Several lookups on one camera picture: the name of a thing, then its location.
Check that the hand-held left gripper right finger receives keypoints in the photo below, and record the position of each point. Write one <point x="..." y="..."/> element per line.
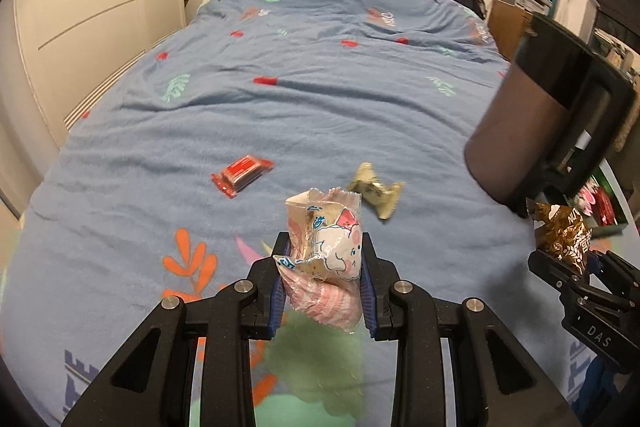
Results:
<point x="368" y="302"/>

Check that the small red candy packet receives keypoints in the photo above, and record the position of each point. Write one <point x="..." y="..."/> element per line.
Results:
<point x="242" y="172"/>

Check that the clear pink cake packet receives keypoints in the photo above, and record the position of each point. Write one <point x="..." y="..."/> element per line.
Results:
<point x="325" y="252"/>

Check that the dark electric kettle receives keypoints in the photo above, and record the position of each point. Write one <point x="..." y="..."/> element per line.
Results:
<point x="515" y="122"/>

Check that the beige candy packet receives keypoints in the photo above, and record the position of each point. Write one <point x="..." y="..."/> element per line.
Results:
<point x="375" y="189"/>

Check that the wooden dresser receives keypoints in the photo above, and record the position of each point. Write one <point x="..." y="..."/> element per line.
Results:
<point x="507" y="29"/>

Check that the green cardboard tray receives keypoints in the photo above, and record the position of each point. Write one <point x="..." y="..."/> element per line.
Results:
<point x="612" y="177"/>

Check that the white wardrobe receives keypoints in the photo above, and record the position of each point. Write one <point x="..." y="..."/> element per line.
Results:
<point x="85" y="7"/>

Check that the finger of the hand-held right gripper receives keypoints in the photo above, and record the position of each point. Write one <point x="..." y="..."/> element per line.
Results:
<point x="615" y="274"/>
<point x="555" y="277"/>

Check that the brown cereal packet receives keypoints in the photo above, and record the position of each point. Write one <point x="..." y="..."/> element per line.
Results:
<point x="565" y="232"/>

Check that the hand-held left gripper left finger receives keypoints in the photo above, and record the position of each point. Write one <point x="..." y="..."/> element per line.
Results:
<point x="277" y="307"/>

